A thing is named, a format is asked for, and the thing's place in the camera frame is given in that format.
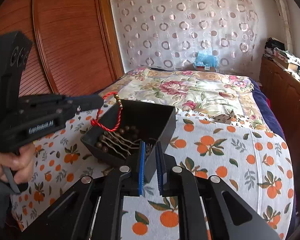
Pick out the brown wooden bead necklace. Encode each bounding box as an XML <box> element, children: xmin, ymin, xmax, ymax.
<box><xmin>95</xmin><ymin>125</ymin><xmax>151</xmax><ymax>156</ymax></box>

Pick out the red cord bracelet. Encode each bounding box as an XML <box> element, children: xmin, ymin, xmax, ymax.
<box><xmin>90</xmin><ymin>91</ymin><xmax>123</xmax><ymax>133</ymax></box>

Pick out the black square jewelry box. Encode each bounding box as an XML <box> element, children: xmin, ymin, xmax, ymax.
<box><xmin>81</xmin><ymin>100</ymin><xmax>176</xmax><ymax>183</ymax></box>

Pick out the person's left hand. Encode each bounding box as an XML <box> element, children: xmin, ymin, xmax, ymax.
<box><xmin>0</xmin><ymin>143</ymin><xmax>36</xmax><ymax>184</ymax></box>

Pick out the red-brown wooden wardrobe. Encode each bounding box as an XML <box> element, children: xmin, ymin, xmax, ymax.
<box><xmin>0</xmin><ymin>0</ymin><xmax>124</xmax><ymax>96</ymax></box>

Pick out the orange-print white bedsheet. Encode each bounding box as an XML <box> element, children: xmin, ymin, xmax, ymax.
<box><xmin>12</xmin><ymin>111</ymin><xmax>294</xmax><ymax>239</ymax></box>

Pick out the blue fluffy item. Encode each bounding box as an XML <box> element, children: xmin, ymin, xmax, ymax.
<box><xmin>194</xmin><ymin>52</ymin><xmax>218</xmax><ymax>68</ymax></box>

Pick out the circle-pattern sheer curtain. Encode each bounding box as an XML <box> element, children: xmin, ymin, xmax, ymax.
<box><xmin>112</xmin><ymin>0</ymin><xmax>258</xmax><ymax>75</ymax></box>

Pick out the brown wooden cabinet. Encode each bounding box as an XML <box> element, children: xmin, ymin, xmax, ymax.
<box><xmin>259</xmin><ymin>57</ymin><xmax>300</xmax><ymax>176</ymax></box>

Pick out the clutter pile on cabinet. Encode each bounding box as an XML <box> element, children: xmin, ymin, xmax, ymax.
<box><xmin>264</xmin><ymin>37</ymin><xmax>300</xmax><ymax>81</ymax></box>

